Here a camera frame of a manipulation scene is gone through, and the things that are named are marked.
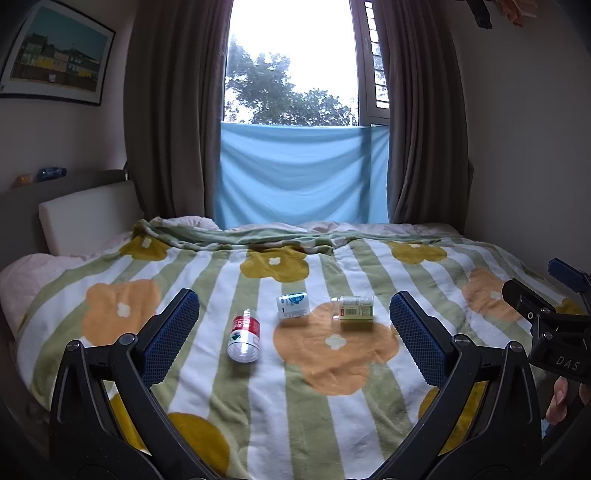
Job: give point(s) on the red label clear bottle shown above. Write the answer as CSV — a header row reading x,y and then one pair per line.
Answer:
x,y
244,338

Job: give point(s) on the white headboard cushion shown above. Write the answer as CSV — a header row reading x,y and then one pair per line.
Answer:
x,y
87,219

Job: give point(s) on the grey headboard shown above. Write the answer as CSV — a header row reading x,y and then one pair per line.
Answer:
x,y
18,207

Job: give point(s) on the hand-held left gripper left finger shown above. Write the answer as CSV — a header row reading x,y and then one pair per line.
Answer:
x,y
171,334

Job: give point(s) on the small blue bottle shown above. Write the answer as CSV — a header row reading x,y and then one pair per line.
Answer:
x,y
51,173

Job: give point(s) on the light blue cloth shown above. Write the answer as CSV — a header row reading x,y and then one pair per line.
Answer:
x,y
300,175

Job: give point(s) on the yellow label clear bottle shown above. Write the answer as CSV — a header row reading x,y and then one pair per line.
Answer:
x,y
354,308

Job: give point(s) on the person's right hand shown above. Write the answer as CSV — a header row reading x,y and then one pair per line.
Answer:
x,y
557,400

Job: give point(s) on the open window frame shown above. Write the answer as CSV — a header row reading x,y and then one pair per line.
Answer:
x,y
369,69

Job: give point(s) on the framed wall poster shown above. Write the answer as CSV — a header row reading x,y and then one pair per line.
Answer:
x,y
57,50

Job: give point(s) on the small orange object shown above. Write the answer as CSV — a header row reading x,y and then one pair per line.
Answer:
x,y
21,180

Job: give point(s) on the blue and white bottle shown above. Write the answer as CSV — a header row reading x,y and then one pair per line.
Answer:
x,y
292,306

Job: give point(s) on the dark hanging object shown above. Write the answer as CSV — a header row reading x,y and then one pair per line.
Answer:
x,y
480,14

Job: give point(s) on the floral striped blanket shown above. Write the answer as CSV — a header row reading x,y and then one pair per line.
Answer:
x,y
286,415

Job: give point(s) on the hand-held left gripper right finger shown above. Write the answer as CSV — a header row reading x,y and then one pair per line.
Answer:
x,y
418,340

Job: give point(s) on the peach hanging object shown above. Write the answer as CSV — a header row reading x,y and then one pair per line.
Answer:
x,y
511,11

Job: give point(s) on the brown curtain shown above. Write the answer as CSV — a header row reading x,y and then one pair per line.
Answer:
x,y
178,115
427,120

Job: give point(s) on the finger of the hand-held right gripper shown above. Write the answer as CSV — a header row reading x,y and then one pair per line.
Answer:
x,y
569,273
526,297

